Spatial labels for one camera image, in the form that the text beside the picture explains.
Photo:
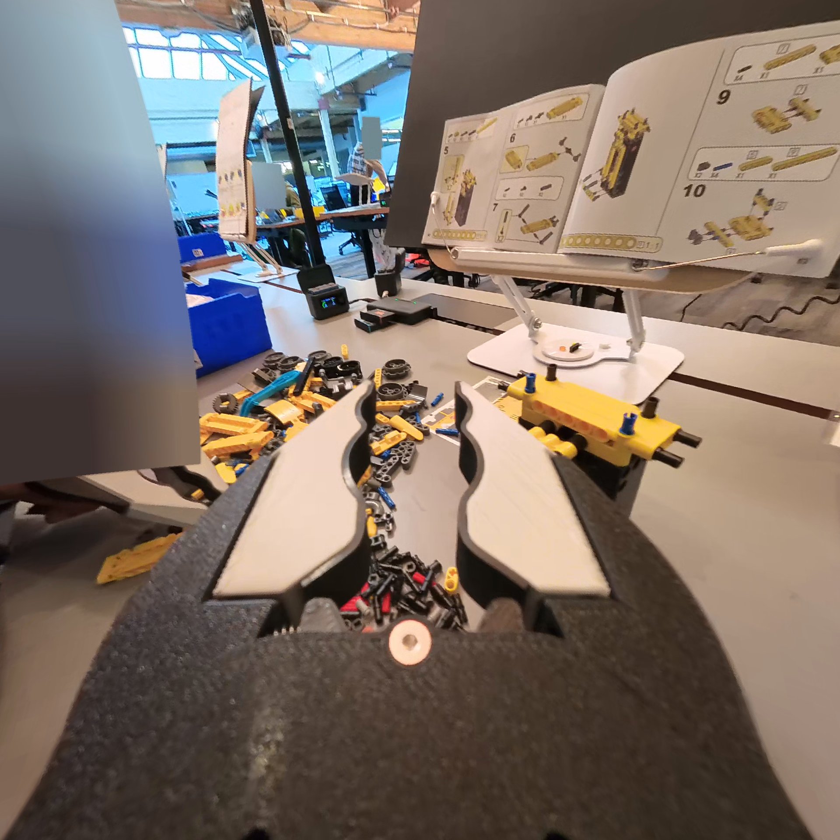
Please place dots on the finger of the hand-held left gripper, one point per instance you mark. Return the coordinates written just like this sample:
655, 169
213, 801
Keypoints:
118, 491

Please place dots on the small black card reader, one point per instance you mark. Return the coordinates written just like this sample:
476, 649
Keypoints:
374, 321

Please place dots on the small blue plastic bin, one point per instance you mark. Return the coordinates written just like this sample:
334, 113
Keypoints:
200, 246

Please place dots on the yellow and grey sticker sheet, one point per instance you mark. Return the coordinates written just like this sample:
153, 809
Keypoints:
441, 415

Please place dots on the folded instruction booklet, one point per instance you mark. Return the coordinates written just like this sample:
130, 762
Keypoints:
236, 170

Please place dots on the black backdrop board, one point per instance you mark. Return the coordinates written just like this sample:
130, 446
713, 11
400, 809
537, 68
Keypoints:
525, 52

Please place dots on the upright black charger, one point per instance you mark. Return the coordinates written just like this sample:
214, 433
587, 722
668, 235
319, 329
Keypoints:
388, 279

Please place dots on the brown wooden tray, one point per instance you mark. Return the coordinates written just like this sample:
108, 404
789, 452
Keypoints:
210, 264

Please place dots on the blue curved toy piece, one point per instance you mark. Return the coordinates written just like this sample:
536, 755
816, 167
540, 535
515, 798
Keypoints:
272, 392

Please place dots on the black charging case with screen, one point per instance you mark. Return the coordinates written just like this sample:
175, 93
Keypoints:
325, 298

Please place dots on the white book stand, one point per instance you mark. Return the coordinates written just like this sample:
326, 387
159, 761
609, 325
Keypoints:
512, 354

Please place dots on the pile of toy building pieces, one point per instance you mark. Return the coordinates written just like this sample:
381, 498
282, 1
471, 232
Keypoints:
315, 394

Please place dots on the open instruction booklet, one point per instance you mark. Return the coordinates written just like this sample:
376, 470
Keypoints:
656, 164

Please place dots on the black metal pole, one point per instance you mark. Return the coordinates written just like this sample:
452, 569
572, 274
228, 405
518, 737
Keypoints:
289, 131

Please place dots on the large blue plastic bin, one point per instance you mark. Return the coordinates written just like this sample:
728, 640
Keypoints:
229, 328

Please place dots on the pale wooden book stand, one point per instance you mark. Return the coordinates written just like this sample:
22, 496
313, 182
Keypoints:
269, 266

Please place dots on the yellow studded toy panel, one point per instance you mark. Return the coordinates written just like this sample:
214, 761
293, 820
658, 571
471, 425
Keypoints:
134, 559

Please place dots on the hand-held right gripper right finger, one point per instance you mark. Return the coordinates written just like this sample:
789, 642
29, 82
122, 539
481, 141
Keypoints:
525, 518

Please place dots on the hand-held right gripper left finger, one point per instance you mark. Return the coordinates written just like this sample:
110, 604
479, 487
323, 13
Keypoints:
295, 512

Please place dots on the flat black hub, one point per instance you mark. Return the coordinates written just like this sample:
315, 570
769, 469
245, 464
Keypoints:
403, 310

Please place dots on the black and yellow toy tower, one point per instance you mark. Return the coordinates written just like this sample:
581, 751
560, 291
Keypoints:
590, 420

